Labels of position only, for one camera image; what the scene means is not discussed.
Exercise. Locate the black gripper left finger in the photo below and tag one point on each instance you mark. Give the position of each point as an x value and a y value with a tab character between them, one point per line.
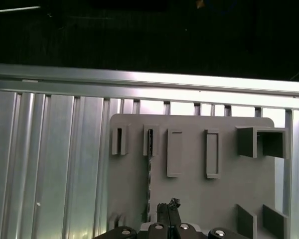
159	231

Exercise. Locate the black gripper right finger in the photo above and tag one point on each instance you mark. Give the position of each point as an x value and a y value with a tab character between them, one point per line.
185	231

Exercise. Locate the grey parts rack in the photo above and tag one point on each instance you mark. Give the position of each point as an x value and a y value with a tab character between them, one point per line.
194	194

